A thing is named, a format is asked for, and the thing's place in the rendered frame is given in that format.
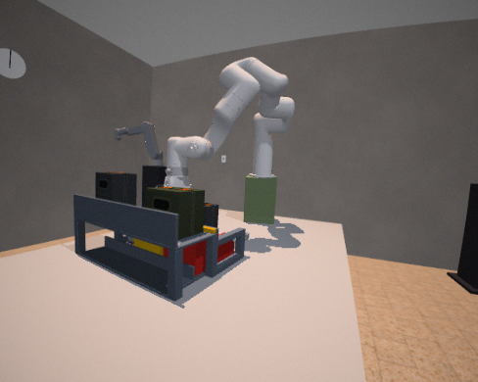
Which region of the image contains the orange flat bar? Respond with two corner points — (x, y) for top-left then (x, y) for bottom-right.
(204, 226), (216, 234)

